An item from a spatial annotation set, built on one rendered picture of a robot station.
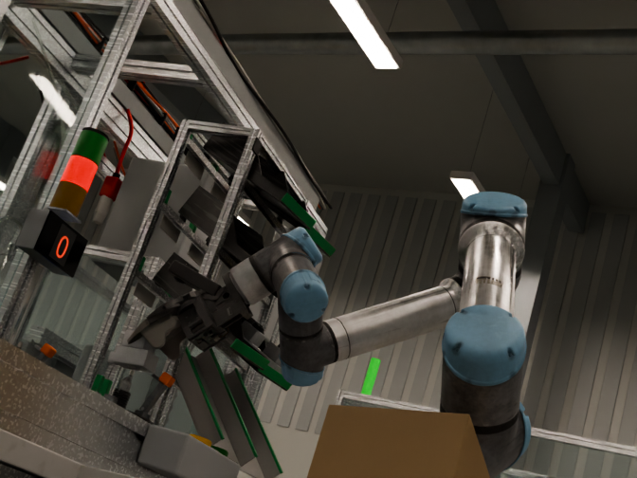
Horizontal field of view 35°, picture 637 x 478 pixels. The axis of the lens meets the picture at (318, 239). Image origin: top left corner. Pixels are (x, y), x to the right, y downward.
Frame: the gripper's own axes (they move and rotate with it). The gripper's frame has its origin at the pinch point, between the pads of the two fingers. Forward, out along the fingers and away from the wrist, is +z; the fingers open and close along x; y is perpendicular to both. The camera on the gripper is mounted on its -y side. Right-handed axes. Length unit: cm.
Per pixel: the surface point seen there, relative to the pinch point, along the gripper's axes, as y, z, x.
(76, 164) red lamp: -23.2, -8.7, -21.4
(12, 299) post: -7.6, 10.8, -20.1
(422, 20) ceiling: -447, -190, 548
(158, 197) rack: -38.5, -11.3, 19.0
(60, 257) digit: -10.8, 1.2, -18.5
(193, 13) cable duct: -108, -37, 49
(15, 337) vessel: -57, 46, 60
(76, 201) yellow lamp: -17.8, -5.6, -19.9
